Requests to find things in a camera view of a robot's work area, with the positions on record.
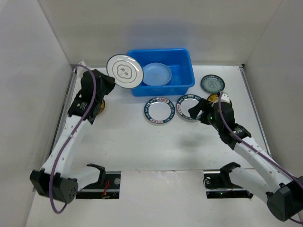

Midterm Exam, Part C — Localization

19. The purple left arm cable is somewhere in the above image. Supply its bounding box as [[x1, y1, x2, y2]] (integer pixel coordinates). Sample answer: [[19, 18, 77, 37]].
[[49, 64, 98, 214]]

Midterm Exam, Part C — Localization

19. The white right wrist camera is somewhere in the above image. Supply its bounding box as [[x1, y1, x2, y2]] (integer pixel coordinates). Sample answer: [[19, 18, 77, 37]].
[[218, 92, 231, 104]]

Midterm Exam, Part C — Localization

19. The yellow patterned plate right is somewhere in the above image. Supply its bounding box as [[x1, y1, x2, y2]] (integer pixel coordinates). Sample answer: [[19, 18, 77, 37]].
[[207, 94, 219, 105]]

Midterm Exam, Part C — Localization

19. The blue plastic bin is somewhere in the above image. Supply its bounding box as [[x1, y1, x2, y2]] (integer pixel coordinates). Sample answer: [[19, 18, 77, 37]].
[[127, 48, 195, 97]]

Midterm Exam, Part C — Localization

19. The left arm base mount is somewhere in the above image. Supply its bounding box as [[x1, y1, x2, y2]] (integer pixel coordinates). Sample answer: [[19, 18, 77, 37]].
[[75, 164, 121, 200]]

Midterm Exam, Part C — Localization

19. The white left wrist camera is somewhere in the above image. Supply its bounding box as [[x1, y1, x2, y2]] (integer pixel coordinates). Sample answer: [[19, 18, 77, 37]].
[[74, 59, 87, 69]]

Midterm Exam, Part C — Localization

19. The yellow patterned plate left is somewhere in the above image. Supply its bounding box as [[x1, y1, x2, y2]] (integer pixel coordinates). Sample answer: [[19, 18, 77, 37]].
[[98, 100, 106, 114]]

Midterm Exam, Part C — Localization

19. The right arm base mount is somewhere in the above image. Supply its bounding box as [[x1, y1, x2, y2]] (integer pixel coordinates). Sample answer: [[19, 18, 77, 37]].
[[203, 162, 254, 199]]

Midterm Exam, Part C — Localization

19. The white plate thin green rim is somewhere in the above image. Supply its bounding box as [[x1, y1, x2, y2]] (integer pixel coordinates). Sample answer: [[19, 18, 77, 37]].
[[106, 54, 144, 89]]

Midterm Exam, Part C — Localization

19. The light blue plastic plate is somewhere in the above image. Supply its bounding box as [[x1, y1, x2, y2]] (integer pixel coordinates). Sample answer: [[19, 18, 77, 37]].
[[143, 62, 172, 86]]

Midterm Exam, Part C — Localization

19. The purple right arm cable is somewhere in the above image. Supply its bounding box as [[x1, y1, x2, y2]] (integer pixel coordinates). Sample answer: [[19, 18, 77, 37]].
[[217, 92, 303, 224]]

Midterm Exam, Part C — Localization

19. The celadon blue pattern plate right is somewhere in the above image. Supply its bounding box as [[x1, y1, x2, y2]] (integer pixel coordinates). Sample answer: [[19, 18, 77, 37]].
[[200, 74, 225, 94]]

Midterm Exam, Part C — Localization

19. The green rim plate right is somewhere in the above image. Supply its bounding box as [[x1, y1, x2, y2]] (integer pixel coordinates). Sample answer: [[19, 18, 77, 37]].
[[176, 94, 203, 122]]

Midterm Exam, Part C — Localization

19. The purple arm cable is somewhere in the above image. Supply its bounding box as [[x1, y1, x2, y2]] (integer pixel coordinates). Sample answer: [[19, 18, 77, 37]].
[[49, 64, 98, 214], [217, 92, 303, 224]]

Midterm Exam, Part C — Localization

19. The yellow patterned plate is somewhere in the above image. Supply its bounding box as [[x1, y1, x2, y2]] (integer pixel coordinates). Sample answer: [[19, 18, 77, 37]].
[[207, 94, 219, 105], [98, 100, 106, 114]]

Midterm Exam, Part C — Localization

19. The green rim plate left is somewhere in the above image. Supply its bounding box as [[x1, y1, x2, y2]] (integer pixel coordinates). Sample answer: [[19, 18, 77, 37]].
[[143, 97, 176, 125]]

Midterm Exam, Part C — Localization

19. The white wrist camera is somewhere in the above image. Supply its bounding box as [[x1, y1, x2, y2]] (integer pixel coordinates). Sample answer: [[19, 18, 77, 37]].
[[74, 59, 87, 69], [218, 92, 231, 104]]

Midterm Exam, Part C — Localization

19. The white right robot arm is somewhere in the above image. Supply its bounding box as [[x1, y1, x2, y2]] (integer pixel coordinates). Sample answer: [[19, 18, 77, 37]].
[[188, 99, 303, 221]]

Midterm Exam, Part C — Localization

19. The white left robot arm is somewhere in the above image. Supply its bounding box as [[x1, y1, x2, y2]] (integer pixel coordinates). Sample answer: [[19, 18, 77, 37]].
[[30, 69, 115, 204]]

